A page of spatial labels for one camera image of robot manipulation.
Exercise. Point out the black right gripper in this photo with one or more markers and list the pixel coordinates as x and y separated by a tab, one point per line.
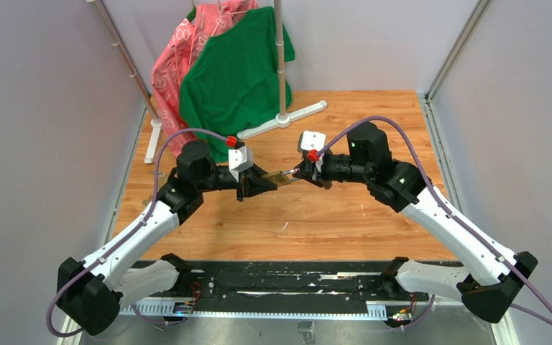
314	173

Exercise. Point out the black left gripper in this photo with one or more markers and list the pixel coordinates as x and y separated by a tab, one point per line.
254	186

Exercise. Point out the brass padlock with steel shackle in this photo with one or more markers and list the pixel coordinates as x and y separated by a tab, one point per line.
281	178

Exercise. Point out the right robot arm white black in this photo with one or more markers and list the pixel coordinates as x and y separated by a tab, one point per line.
489	276

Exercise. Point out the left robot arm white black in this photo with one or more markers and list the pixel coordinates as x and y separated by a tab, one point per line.
94	290

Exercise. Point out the white clothes rack stand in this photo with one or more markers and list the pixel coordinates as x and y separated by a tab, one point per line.
282	120

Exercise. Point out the green t-shirt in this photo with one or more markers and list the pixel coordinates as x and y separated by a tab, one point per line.
233	85

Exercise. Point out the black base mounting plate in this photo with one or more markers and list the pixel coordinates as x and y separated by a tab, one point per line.
323	290

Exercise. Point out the pink patterned garment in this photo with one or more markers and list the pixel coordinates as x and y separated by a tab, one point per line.
186	44

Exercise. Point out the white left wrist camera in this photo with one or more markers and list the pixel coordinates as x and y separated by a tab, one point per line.
240	159

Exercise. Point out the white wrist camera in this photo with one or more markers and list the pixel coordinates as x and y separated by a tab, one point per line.
310	140
240	159

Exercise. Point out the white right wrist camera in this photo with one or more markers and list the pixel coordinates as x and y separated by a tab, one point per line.
310	140

